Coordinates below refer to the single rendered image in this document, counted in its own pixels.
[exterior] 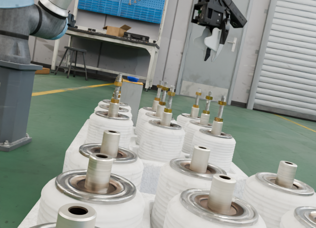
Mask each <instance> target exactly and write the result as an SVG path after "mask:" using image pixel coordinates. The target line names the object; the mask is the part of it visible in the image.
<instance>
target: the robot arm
mask: <svg viewBox="0 0 316 228"><path fill-rule="evenodd" d="M71 1H72V0H39V1H38V3H37V4H34V0H0V60H1V61H6V62H12V63H21V64H30V63H31V56H30V51H29V45H28V40H29V35H31V36H35V37H39V38H43V39H50V40H56V39H59V38H61V37H62V36H63V35H64V34H65V33H66V31H67V28H68V25H67V24H68V19H67V16H68V12H67V8H68V6H69V5H70V3H71ZM195 10H198V16H195V19H193V16H194V12H195ZM191 23H195V24H198V25H200V26H206V27H205V29H204V30H203V32H202V35H201V36H200V37H196V38H194V40H193V44H194V45H195V46H197V47H198V48H200V49H202V50H203V60H204V61H206V60H207V59H208V58H209V56H210V53H211V50H213V54H212V60H211V62H214V61H215V59H216V58H217V56H218V55H219V53H220V51H221V50H222V47H223V45H224V44H225V41H226V39H227V36H228V33H229V26H230V24H231V25H232V27H233V28H243V27H244V26H245V24H246V23H247V20H246V18H245V17H244V16H243V14H242V13H241V12H240V10H239V9H238V8H237V6H236V5H235V4H234V2H233V1H232V0H198V3H197V4H194V8H193V13H192V18H191Z"/></svg>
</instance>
